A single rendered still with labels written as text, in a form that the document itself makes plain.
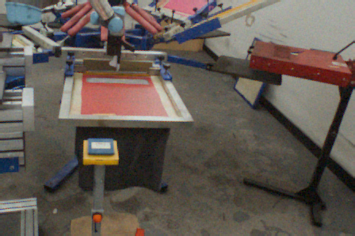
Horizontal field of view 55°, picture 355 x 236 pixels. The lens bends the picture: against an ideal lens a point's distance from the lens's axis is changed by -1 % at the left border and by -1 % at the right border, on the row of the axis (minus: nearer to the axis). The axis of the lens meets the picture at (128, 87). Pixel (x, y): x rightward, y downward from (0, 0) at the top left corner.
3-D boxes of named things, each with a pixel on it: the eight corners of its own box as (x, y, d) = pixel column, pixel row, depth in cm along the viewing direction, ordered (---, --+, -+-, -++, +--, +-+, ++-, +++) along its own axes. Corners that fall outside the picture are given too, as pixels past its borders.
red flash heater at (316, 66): (341, 70, 237) (347, 54, 232) (353, 91, 197) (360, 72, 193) (253, 53, 258) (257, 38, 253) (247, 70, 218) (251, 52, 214)
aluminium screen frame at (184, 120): (192, 128, 150) (193, 121, 148) (59, 126, 142) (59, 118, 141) (159, 68, 222) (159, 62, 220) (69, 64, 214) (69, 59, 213)
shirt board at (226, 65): (280, 77, 253) (282, 66, 250) (278, 95, 218) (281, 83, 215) (119, 44, 299) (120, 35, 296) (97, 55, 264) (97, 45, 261)
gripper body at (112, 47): (105, 52, 199) (107, 32, 194) (120, 53, 200) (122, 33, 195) (106, 56, 192) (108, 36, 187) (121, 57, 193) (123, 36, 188)
